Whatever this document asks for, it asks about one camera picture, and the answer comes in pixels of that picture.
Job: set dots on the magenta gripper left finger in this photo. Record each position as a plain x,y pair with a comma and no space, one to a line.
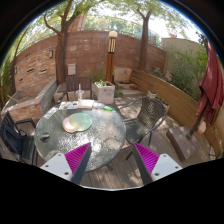
70,166

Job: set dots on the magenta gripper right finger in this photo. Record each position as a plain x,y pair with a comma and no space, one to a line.
153,166

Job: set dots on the dark computer mouse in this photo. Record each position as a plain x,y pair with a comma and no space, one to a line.
44,136

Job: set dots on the concrete umbrella base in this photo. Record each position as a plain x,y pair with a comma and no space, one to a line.
185,148

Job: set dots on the round glass patio table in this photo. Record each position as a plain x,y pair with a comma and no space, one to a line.
106,135

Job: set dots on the black mesh chair right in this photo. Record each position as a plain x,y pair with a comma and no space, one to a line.
151,116

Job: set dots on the black chair left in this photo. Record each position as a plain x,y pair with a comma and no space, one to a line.
19,143

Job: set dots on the green small object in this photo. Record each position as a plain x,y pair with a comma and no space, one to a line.
107,108

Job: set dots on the clear plastic cup with straw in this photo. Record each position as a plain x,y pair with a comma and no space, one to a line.
79,93

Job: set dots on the white square planter box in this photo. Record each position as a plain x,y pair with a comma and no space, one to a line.
105,91

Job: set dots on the white electrical box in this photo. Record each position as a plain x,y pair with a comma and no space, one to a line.
72,69

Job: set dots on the folded red patio umbrella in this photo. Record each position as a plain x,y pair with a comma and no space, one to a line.
211,90

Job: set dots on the tree trunk left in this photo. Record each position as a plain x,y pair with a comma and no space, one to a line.
71,10

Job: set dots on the tree trunk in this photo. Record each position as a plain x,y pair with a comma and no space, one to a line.
144,39
71,10

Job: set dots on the tree trunk right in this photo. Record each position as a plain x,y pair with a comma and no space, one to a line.
144,39

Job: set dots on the wooden lamp post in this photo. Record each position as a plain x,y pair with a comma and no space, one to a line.
110,57

